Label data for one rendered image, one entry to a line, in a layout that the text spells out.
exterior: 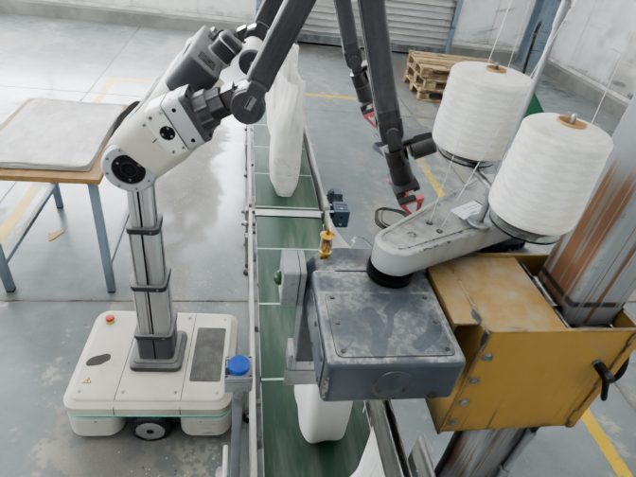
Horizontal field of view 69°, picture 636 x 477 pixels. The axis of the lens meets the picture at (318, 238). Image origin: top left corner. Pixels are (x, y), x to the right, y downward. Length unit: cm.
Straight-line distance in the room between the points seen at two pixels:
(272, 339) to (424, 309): 124
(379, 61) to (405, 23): 762
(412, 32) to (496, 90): 788
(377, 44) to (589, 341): 73
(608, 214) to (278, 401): 131
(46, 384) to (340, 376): 191
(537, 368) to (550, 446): 160
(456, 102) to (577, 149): 30
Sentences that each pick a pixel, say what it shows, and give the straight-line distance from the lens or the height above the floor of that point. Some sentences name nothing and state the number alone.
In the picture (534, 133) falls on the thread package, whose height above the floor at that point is 167.
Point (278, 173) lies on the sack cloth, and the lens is 291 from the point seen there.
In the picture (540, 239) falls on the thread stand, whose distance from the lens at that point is 82.
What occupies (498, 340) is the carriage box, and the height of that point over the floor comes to 132.
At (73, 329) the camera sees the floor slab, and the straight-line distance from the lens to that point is 271.
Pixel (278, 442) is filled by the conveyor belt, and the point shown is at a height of 38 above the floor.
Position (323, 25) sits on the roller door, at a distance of 841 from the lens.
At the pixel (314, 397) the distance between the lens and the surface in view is 152.
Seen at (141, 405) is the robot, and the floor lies 24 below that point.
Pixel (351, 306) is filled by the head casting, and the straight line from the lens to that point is 83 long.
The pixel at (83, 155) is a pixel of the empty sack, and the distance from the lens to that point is 254.
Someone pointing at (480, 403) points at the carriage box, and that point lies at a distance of 105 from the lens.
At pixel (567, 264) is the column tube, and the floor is 140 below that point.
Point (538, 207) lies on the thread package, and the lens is 77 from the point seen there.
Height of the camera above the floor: 190
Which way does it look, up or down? 36 degrees down
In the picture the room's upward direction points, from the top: 9 degrees clockwise
